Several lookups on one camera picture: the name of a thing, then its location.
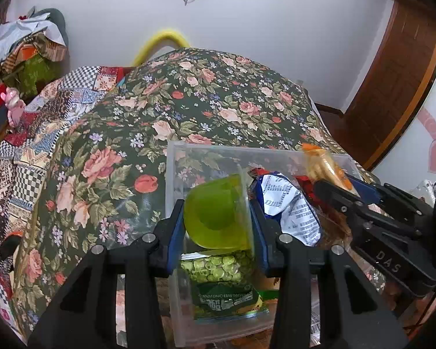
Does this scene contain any blue and white snack packet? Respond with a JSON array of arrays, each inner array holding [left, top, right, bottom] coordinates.
[[249, 172, 322, 248]]

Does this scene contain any pile of clothes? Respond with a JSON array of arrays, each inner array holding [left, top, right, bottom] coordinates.
[[0, 6, 69, 97]]

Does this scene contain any wooden wardrobe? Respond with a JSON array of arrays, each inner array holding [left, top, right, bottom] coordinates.
[[339, 0, 436, 171]]

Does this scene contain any clear plastic storage box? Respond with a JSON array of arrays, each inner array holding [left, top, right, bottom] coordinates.
[[165, 141, 371, 348]]

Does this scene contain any pink rabbit toy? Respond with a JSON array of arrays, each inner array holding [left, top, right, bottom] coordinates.
[[1, 87, 27, 128]]

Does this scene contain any orange cracker packet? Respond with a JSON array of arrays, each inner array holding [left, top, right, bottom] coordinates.
[[301, 143, 360, 195]]

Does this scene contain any green jelly cup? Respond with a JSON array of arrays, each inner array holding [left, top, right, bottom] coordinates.
[[183, 174, 257, 253]]

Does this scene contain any yellow foam tube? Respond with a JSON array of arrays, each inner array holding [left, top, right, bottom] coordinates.
[[133, 28, 190, 65]]

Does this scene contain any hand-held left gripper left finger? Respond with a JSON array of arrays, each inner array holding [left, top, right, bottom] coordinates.
[[27, 198, 186, 349]]

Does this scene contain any patchwork quilt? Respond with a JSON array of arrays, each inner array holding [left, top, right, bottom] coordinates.
[[0, 65, 126, 335]]

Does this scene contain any floral blanket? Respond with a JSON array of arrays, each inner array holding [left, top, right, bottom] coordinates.
[[12, 47, 386, 349]]

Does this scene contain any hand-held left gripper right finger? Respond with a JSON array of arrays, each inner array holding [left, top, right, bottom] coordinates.
[[249, 199, 409, 349]]

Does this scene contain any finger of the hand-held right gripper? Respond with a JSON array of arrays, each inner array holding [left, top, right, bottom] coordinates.
[[313, 179, 424, 240], [343, 174, 435, 222]]

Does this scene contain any white sliding door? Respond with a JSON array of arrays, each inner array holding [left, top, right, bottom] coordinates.
[[371, 33, 436, 197]]

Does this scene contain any green pea packet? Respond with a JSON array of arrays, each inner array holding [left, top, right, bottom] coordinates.
[[180, 251, 271, 326]]

